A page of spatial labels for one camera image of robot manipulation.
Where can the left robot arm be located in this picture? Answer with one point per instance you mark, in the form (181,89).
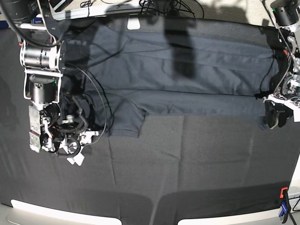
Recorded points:
(285,16)

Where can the red blue clamp near right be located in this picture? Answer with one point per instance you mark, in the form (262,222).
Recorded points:
(285,212)

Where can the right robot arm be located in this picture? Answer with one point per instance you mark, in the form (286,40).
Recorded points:
(42,55)

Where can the black table cloth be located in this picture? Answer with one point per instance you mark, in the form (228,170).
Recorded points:
(178,167)

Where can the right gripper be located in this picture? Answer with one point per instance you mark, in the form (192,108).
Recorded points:
(67,140)

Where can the dark grey t-shirt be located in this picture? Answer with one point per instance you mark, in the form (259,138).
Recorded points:
(174,67)

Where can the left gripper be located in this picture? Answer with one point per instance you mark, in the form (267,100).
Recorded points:
(284,103)

